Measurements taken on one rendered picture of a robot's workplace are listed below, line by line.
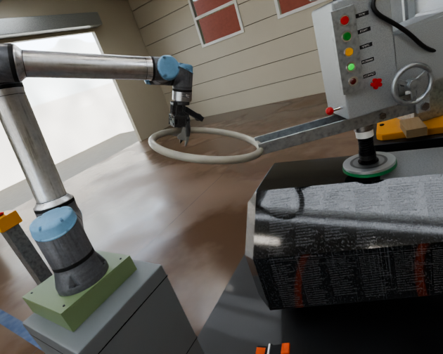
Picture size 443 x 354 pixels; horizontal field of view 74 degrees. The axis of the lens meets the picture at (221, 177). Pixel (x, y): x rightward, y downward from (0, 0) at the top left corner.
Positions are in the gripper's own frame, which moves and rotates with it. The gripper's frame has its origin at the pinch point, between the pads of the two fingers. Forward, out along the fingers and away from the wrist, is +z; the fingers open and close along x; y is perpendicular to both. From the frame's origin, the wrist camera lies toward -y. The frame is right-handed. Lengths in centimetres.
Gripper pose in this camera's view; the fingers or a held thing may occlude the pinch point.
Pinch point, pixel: (184, 142)
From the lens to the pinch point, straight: 149.0
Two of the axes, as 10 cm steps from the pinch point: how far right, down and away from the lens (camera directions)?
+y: -8.5, 1.2, -5.1
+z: -0.9, 9.2, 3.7
